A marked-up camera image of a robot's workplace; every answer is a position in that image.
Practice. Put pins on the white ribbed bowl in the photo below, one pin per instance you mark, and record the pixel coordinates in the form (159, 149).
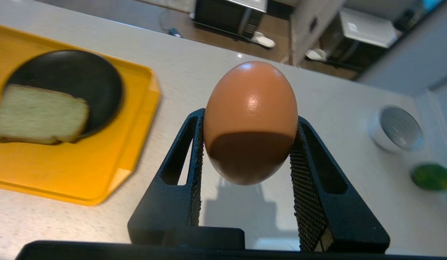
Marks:
(395, 128)

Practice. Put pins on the brown egg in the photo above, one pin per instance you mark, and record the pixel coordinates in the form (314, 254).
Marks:
(250, 119)

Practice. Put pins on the black round plate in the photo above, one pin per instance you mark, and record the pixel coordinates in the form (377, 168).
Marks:
(82, 77)

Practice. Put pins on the black microwave oven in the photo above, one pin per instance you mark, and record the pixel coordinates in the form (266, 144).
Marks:
(229, 16)

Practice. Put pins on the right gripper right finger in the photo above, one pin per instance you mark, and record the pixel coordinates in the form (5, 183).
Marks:
(348, 220)

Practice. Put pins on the slice of bread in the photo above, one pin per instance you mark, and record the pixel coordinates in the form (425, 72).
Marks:
(35, 115)

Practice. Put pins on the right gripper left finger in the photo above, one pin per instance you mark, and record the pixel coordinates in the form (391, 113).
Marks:
(165, 209)

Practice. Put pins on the yellow plastic tray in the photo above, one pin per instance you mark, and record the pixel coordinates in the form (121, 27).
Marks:
(82, 173)

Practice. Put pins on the white box appliance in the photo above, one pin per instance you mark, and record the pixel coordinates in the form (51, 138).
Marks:
(366, 27)

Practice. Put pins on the green lime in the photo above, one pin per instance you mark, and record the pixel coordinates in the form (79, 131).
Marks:
(432, 177)

